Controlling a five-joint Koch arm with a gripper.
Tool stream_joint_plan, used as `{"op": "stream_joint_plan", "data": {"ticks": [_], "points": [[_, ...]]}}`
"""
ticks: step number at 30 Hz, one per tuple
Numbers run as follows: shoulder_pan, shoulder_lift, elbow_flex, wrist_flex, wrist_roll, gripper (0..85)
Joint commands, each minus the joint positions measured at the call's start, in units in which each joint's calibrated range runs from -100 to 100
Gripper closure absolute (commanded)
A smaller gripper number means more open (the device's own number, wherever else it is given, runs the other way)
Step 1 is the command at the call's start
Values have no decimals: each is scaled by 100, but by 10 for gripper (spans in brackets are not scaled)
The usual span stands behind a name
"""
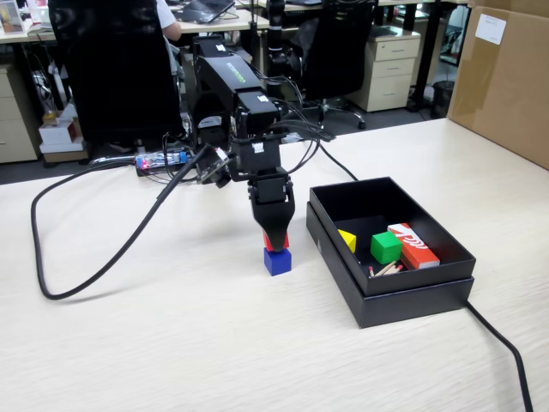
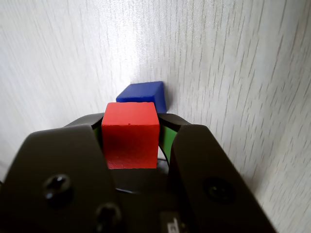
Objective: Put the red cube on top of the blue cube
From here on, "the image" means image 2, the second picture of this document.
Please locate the red wooden cube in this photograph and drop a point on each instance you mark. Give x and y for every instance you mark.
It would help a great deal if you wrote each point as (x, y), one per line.
(131, 143)

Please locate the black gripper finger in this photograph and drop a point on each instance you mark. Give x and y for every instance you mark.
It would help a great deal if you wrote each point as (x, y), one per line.
(206, 174)
(60, 182)

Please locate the blue wooden cube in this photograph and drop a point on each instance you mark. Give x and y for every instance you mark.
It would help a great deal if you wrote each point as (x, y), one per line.
(143, 92)

